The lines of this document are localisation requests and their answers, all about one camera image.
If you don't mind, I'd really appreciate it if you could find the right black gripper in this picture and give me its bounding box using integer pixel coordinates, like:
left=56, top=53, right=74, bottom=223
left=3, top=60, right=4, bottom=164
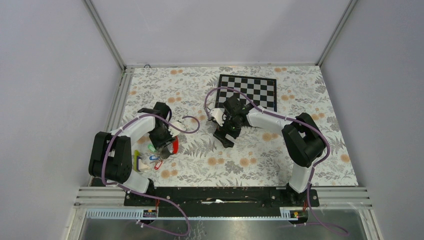
left=213, top=112, right=244, bottom=149

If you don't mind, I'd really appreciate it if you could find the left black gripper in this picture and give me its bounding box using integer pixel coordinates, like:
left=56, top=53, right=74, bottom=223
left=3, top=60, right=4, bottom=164
left=148, top=123, right=176, bottom=152

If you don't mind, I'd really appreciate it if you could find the green key tag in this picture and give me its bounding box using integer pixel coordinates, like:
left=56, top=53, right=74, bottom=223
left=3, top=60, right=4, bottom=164
left=147, top=144, right=157, bottom=153

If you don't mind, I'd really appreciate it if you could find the blue key tag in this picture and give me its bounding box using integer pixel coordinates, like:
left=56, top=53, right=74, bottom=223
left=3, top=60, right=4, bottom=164
left=149, top=155, right=159, bottom=161

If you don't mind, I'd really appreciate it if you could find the red key tag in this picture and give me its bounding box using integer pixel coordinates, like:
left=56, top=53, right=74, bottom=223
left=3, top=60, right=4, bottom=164
left=154, top=161, right=163, bottom=170

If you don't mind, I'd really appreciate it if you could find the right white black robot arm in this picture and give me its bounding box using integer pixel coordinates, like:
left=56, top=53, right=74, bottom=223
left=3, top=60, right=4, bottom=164
left=208, top=96, right=327, bottom=206

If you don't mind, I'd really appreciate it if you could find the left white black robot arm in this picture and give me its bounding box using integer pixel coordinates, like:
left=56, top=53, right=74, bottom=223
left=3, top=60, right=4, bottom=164
left=88, top=102, right=178, bottom=206

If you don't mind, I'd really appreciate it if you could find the floral patterned mat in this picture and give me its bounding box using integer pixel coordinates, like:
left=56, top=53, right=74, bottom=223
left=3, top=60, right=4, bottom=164
left=121, top=66, right=358, bottom=187

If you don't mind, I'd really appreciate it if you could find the green white small block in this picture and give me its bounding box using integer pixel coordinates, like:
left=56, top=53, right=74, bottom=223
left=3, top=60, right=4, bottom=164
left=133, top=150, right=150, bottom=172

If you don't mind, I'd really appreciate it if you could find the black white checkerboard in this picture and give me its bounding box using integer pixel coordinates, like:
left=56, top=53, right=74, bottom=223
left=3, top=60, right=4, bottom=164
left=215, top=74, right=278, bottom=112

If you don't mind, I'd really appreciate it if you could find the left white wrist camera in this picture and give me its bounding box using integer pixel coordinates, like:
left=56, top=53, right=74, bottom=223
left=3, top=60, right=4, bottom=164
left=168, top=121, right=187, bottom=137

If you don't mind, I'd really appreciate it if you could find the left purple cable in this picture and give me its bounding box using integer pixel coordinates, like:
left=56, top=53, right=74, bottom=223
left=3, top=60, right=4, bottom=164
left=100, top=112, right=202, bottom=237

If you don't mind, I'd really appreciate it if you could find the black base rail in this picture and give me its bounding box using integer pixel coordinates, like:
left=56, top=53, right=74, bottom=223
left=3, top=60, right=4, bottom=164
left=123, top=186, right=320, bottom=218

